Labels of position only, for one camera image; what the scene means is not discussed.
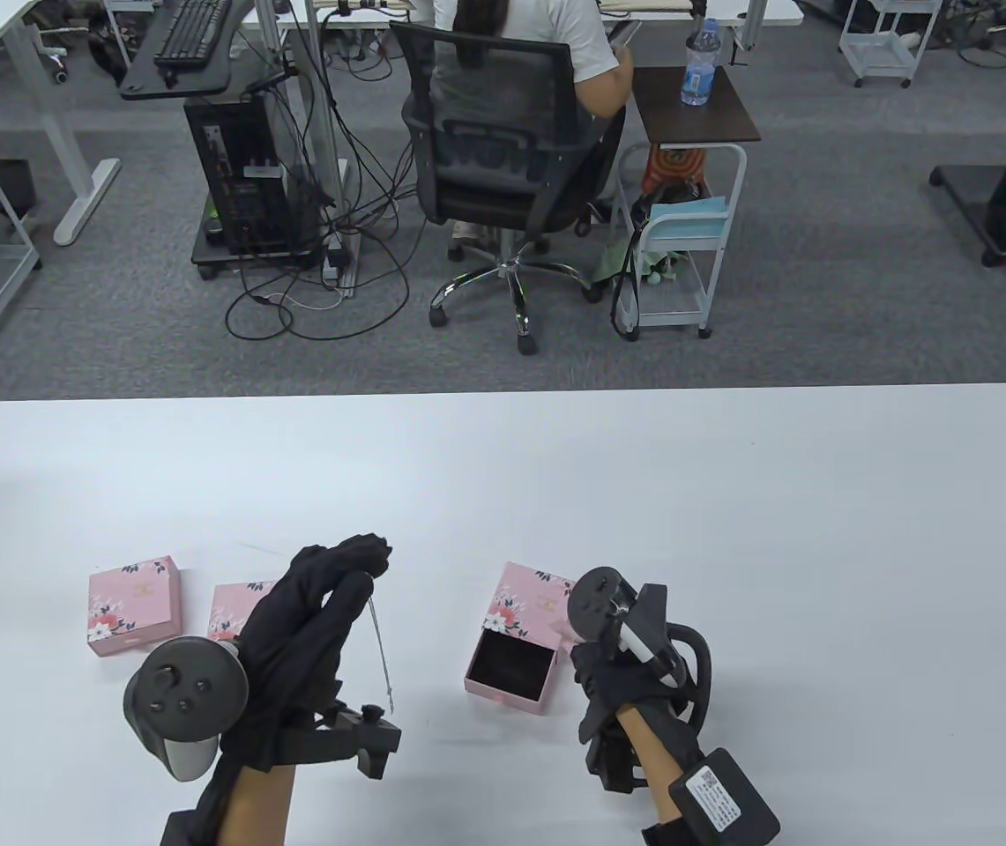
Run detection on person's right hand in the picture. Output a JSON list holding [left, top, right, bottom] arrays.
[[571, 643, 702, 750]]

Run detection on person's left hand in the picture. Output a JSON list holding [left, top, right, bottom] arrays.
[[219, 533, 391, 772]]

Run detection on pink floral jewelry box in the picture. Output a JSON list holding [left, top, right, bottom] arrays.
[[209, 580, 279, 642], [86, 555, 183, 659], [464, 561, 581, 716]]

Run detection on black VR controller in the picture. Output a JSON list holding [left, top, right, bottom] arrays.
[[567, 566, 715, 732], [122, 636, 250, 783]]

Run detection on silver chain necklace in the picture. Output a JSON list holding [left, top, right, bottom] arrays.
[[366, 573, 398, 715]]

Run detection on person's right forearm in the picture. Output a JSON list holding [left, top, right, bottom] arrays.
[[617, 709, 706, 820]]

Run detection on person's left forearm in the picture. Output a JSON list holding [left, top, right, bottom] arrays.
[[220, 762, 299, 846]]

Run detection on black labelled wrist sensor box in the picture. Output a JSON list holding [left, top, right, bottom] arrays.
[[668, 747, 781, 846]]

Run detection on grey power strip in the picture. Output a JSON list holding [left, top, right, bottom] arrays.
[[322, 231, 354, 287]]

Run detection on black wheeled computer platform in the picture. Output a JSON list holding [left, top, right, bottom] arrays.
[[191, 194, 327, 281]]

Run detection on green bag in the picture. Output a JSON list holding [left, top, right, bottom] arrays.
[[595, 236, 645, 285]]

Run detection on black computer tower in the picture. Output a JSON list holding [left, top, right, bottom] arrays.
[[183, 93, 314, 256]]

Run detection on light blue folder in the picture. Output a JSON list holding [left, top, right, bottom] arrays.
[[648, 196, 730, 243]]

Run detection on black mesh office chair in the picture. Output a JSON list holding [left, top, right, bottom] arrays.
[[388, 22, 627, 355]]

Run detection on orange patterned bag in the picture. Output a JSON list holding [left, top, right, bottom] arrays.
[[642, 145, 711, 195]]

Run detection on white desk with metal legs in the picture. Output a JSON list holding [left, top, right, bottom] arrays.
[[256, 0, 803, 296]]

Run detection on black keyboard tray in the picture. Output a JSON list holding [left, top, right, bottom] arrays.
[[119, 0, 257, 100]]

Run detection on brown side table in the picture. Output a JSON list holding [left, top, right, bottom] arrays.
[[626, 66, 761, 145]]

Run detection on black keyboard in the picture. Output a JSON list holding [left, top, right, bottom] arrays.
[[153, 0, 230, 70]]

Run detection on black backpack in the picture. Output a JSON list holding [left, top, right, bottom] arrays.
[[88, 0, 142, 86]]

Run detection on clear water bottle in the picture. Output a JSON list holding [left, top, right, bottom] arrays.
[[681, 18, 722, 107]]

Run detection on white chair base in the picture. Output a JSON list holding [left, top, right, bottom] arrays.
[[0, 44, 71, 86]]

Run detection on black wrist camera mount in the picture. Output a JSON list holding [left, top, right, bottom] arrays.
[[278, 701, 402, 781], [585, 727, 649, 797]]

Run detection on black floor cables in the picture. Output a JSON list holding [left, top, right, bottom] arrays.
[[225, 53, 420, 342]]

